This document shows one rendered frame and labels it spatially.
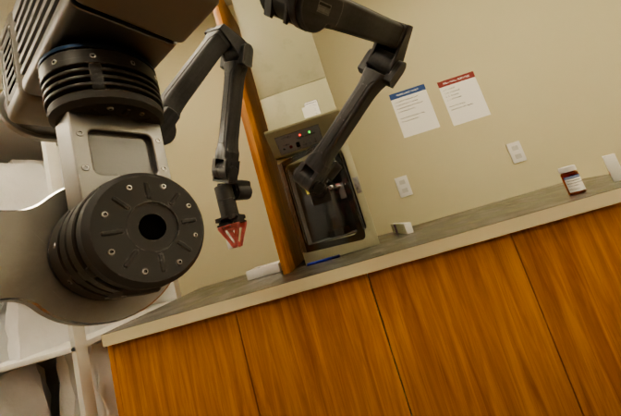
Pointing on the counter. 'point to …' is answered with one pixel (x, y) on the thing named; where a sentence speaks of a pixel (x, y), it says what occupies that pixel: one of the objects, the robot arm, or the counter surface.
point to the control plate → (298, 139)
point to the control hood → (299, 129)
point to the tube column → (274, 46)
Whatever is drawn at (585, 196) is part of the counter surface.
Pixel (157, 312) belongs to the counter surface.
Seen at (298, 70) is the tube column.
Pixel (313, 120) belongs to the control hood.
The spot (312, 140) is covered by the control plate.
